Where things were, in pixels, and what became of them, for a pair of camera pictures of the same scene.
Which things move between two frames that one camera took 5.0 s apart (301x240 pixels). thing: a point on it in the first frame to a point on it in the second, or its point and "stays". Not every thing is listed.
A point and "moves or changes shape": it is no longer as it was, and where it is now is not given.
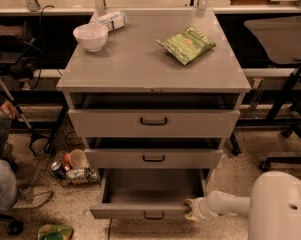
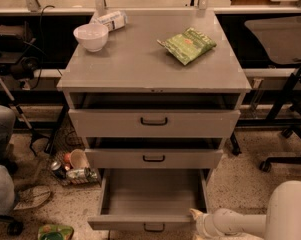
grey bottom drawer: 147,193 moves or changes shape
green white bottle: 82,174 stays
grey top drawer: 154,115 stays
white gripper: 200,207 to 203,224
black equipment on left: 11,51 stays
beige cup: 78,159 stays
